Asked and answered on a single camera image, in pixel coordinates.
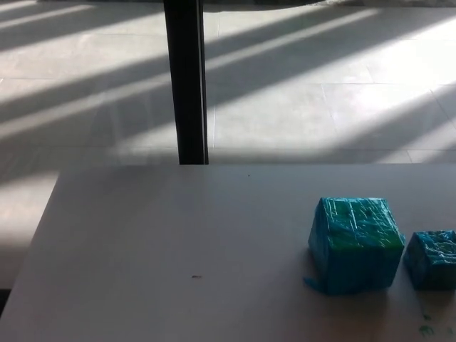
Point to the small blue cube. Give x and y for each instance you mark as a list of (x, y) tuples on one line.
[(432, 263)]

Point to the large blue wrapped cube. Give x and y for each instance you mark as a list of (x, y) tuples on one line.
[(356, 249)]

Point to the black vertical post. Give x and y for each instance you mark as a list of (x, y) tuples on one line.
[(186, 82)]

